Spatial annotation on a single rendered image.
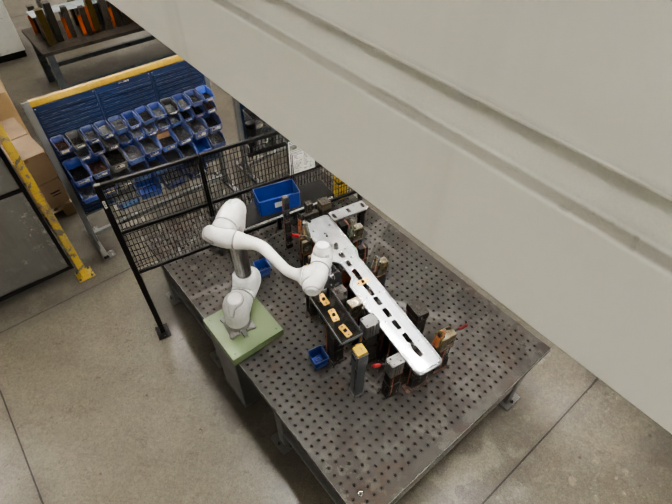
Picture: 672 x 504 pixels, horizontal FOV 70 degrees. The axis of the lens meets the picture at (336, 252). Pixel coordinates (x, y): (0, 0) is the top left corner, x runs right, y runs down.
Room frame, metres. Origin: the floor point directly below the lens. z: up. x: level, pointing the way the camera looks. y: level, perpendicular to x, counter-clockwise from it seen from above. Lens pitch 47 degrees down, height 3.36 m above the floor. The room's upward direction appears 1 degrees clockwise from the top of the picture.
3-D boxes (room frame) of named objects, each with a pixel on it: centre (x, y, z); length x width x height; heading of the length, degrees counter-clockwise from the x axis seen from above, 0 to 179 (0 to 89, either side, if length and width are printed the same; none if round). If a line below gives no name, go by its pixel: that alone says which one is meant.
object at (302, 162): (2.86, 0.26, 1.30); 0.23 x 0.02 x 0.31; 121
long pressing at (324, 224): (1.92, -0.19, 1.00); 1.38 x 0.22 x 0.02; 31
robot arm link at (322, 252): (1.65, 0.07, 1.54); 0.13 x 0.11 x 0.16; 168
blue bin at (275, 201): (2.62, 0.43, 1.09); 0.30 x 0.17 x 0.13; 115
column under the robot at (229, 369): (1.75, 0.62, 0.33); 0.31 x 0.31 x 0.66; 40
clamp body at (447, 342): (1.52, -0.63, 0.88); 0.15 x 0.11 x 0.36; 121
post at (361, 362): (1.34, -0.13, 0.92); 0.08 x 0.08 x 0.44; 31
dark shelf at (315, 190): (2.60, 0.46, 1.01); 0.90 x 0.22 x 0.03; 121
